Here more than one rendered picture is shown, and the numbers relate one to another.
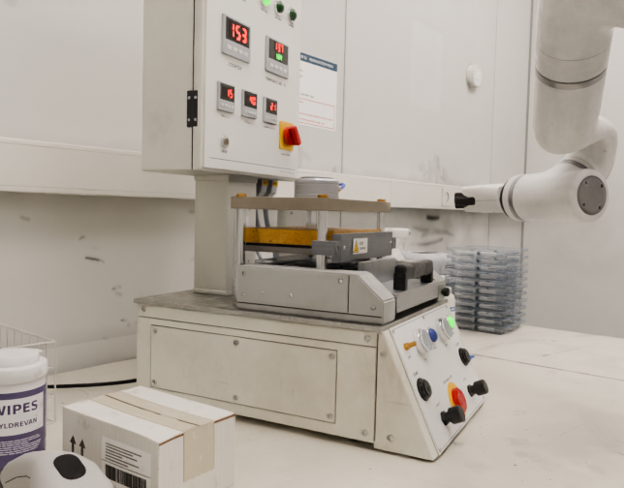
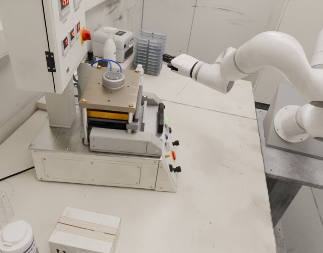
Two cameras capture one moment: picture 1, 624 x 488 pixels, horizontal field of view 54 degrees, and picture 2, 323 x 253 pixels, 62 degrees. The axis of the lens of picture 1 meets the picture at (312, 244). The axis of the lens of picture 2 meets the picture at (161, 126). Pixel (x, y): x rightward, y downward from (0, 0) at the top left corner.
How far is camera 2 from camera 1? 0.64 m
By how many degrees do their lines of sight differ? 45
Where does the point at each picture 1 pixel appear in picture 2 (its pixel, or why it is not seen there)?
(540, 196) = (210, 82)
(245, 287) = (94, 143)
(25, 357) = (24, 234)
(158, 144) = (27, 77)
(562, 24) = (259, 64)
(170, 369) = (56, 171)
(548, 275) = (155, 9)
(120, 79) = not seen: outside the picture
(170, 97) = (31, 52)
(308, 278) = (127, 141)
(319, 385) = (132, 175)
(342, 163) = not seen: outside the picture
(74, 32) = not seen: outside the picture
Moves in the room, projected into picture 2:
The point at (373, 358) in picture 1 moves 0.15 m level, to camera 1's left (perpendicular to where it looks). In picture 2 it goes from (156, 167) to (117, 179)
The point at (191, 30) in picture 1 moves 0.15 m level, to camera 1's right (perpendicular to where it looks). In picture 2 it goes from (41, 13) to (101, 12)
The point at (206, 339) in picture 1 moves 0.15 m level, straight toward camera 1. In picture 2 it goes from (75, 162) to (94, 191)
